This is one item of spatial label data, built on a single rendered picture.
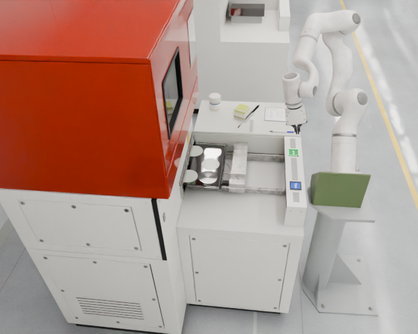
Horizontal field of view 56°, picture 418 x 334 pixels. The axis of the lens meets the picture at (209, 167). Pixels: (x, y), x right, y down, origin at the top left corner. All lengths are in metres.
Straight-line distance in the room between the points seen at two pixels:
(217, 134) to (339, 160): 0.72
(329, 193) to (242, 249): 0.52
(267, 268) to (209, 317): 0.63
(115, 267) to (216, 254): 0.52
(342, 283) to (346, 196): 0.89
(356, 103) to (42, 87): 1.38
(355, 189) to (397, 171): 1.74
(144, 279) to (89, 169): 0.73
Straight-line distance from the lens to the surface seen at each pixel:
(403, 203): 3.48
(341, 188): 2.03
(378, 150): 3.93
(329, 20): 2.11
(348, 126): 2.04
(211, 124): 2.35
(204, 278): 2.30
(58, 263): 2.12
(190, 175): 2.11
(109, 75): 1.26
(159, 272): 1.95
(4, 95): 1.47
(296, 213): 1.92
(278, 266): 2.15
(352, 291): 2.81
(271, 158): 2.30
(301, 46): 2.01
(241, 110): 2.36
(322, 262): 2.48
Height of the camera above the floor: 2.32
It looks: 41 degrees down
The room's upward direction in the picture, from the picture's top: 3 degrees counter-clockwise
